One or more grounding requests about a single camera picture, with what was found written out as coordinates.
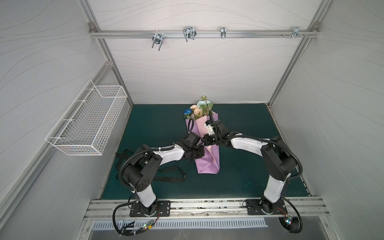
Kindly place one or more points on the aluminium crossbar rail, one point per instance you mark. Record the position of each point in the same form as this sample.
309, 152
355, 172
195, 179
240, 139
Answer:
201, 34

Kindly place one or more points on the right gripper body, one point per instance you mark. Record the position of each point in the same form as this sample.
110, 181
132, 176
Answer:
208, 140

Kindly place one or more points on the green table mat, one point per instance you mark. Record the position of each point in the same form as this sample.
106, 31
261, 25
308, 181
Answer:
242, 174

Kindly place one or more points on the metal bolt clamp right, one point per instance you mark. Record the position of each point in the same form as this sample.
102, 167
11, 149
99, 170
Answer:
295, 34

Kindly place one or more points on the white wire basket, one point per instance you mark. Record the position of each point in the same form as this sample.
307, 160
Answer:
86, 126

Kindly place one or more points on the metal U-bolt clamp left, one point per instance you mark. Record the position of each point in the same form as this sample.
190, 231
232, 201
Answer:
158, 39

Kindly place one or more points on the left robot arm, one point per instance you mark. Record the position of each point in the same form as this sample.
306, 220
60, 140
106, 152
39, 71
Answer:
139, 170

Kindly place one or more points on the metal bracket clamp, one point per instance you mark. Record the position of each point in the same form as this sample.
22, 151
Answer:
223, 32

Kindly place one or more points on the peach fake flower stem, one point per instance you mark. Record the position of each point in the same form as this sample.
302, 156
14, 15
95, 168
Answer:
196, 112

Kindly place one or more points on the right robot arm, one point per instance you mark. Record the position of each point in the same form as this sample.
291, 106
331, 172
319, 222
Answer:
281, 163

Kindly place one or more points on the metal U-bolt clamp middle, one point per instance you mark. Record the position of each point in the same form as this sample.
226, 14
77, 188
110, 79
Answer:
189, 33

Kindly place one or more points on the metal u-bolt clamp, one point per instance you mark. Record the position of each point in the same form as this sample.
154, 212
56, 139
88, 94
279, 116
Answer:
158, 39
189, 33

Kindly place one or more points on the blue fake flower stem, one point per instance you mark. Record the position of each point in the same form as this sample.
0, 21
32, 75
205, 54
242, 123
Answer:
187, 113

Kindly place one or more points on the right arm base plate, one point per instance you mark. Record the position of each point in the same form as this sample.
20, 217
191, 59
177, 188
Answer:
264, 207

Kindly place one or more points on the mint fake flower stem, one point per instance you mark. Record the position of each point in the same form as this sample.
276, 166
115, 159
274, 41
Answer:
205, 105

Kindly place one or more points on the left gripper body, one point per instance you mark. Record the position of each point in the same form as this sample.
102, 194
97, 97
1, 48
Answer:
196, 152

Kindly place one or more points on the white vent grille strip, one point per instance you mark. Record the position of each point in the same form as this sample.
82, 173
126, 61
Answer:
173, 224

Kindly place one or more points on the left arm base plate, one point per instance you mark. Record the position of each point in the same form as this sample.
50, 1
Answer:
158, 208

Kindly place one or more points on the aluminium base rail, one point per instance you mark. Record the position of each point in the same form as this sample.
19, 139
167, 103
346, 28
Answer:
232, 207

